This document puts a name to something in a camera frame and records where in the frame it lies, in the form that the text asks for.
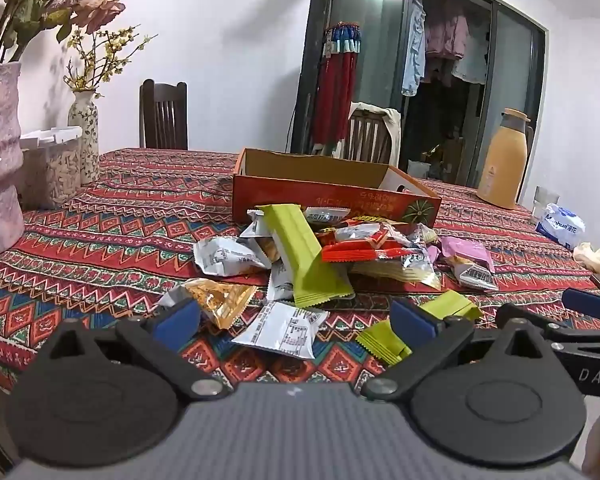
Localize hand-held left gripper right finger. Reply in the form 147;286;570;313
362;299;556;402

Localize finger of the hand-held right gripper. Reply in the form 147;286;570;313
562;287;600;322
495;304;600;346

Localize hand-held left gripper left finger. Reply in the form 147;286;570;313
39;298;230;403

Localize white orange cracker packet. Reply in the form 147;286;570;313
452;255;500;292

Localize long green snack packet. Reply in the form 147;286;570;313
256;203;356;309

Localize orange cardboard box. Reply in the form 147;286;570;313
231;148;442;234

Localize small green snack packet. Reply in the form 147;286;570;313
355;320;414;366
420;290;484;324

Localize cream plastic bag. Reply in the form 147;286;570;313
573;242;600;276

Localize pale yellow snack packet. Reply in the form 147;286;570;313
350;260;442;291

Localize white blue tissue pack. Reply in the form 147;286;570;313
535;203;586;250

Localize pink snack packet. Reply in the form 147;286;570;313
439;235;496;274

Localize white labelled snack packet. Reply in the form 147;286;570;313
231;301;330;360

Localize clear drinking glass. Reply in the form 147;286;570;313
532;185;559;222

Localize small silver snack packet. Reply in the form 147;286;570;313
239;208;277;242

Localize beige thermos jug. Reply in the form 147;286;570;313
476;108;532;210

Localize brown wooden chair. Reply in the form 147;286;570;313
340;110;395;165

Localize clear seed container white lid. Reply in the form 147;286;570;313
17;127;84;211

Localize floral ceramic vase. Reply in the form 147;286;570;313
67;91;101;186

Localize dark wooden chair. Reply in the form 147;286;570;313
139;79;189;151

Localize wooden chair with cloth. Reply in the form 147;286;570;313
349;102;402;166

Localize dark sliding glass door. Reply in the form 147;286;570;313
289;0;549;187

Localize red tasselled hanging decoration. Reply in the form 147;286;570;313
312;22;362;147

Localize white hanging garment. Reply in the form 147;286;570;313
452;24;491;85

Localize light blue hanging shirt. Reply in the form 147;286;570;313
401;0;427;97

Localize yellow flower branches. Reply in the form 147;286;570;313
62;24;159;97

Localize pink hanging garments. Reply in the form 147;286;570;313
424;2;472;59

